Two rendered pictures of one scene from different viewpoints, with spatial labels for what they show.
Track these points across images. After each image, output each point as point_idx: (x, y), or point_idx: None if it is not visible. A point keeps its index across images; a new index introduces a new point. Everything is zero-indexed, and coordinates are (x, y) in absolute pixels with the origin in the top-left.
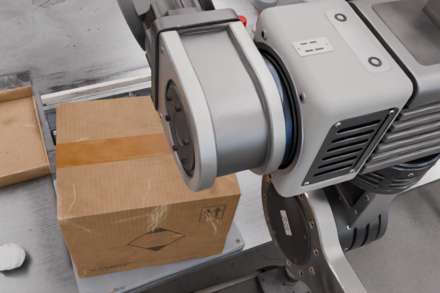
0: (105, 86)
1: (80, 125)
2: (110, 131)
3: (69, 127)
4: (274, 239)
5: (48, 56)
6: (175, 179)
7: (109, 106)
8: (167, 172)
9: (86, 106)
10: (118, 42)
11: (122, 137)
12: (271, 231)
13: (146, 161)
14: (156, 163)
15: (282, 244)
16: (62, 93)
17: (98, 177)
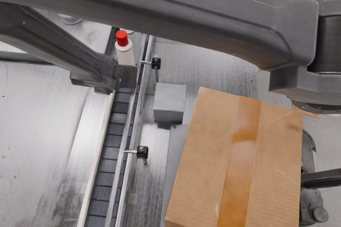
0: (95, 167)
1: (200, 205)
2: (215, 181)
3: (198, 217)
4: (315, 110)
5: (13, 205)
6: (280, 150)
7: (187, 172)
8: (272, 153)
9: (179, 192)
10: (36, 138)
11: (225, 174)
12: (310, 109)
13: (257, 164)
14: (261, 158)
15: (332, 107)
16: (84, 207)
17: (263, 210)
